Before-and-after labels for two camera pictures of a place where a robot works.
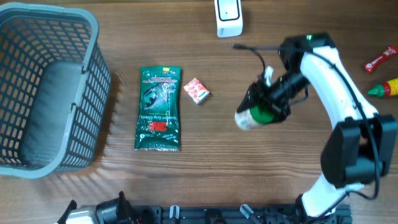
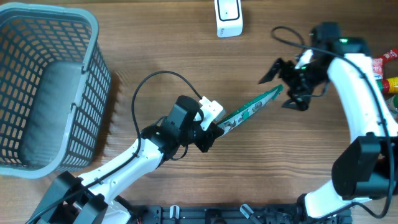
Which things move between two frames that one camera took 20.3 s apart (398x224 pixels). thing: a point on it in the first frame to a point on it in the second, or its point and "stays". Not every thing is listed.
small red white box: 196,91 to 377,68
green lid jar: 252,117 to 392,105
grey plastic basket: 55,88 stays
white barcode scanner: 229,18 stays
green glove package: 157,127 to 229,123
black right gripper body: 276,96 to 301,81
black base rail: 237,214 stays
